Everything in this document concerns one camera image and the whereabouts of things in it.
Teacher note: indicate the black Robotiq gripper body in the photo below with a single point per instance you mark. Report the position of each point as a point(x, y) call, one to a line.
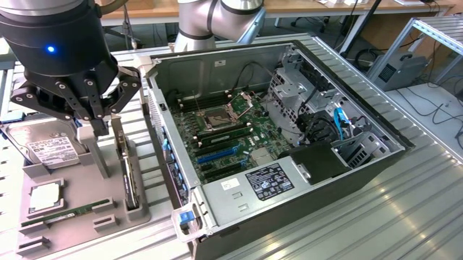
point(64, 59)

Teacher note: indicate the graphics card with metal bracket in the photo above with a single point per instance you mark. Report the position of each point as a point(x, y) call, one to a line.
point(127, 168)

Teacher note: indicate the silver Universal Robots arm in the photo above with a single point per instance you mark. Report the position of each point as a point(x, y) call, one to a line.
point(202, 19)

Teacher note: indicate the blue disk carrier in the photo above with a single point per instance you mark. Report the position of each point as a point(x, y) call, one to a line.
point(8, 120)

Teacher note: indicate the silver hard disk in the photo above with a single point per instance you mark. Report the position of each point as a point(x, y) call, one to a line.
point(47, 146)

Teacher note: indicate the thin metal locking lever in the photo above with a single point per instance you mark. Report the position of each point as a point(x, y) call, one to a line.
point(198, 107)

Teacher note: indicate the black RAM slot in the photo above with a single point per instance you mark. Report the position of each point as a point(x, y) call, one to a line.
point(204, 103)
point(204, 96)
point(204, 99)
point(204, 106)
point(235, 127)

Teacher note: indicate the CPU socket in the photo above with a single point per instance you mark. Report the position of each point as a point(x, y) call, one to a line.
point(216, 120)

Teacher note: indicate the metal socket cover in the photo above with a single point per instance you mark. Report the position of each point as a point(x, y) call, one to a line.
point(242, 104)

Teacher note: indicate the RAM stick with white label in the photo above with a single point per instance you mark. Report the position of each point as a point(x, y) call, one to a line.
point(222, 138)

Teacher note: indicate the long black expansion slot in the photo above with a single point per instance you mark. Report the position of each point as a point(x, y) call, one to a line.
point(224, 176)
point(222, 169)
point(211, 149)

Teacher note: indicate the blue expansion slot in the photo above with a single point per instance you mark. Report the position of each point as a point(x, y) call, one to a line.
point(215, 157)

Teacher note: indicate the grey parts rack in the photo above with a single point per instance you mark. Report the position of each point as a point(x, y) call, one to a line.
point(83, 189)

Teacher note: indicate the silver CPU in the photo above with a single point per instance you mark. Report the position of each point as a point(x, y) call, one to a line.
point(44, 197)

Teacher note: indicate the short black expansion slot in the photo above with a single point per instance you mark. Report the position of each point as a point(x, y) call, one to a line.
point(206, 166)

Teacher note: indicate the green motherboard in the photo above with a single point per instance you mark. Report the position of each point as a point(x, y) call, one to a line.
point(261, 127)

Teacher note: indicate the perforated metal drive cage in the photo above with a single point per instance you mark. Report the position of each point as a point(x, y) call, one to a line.
point(286, 89)

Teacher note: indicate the green RAM stick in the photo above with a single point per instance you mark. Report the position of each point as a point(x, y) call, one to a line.
point(64, 214)

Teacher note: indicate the silver chipset heatsink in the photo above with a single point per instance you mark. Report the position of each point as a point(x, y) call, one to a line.
point(261, 157)

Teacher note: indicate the blue case latch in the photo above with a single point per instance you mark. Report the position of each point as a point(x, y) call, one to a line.
point(184, 218)

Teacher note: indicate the silver power supply with label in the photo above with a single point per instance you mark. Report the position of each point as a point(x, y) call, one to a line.
point(231, 205)

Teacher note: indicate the black plastic shroud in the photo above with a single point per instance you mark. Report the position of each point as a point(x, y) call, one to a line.
point(318, 163)

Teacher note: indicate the black stand pole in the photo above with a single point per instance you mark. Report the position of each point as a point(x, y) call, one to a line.
point(362, 25)

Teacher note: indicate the silver metal disk bay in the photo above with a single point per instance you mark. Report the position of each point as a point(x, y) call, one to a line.
point(362, 151)

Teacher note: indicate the open black PC case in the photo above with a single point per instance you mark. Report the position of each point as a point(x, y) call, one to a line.
point(343, 195)

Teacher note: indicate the grey computer tower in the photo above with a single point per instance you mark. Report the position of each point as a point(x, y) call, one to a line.
point(402, 71)

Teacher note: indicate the aluminium profile frame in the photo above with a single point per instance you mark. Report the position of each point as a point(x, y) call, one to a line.
point(438, 29)

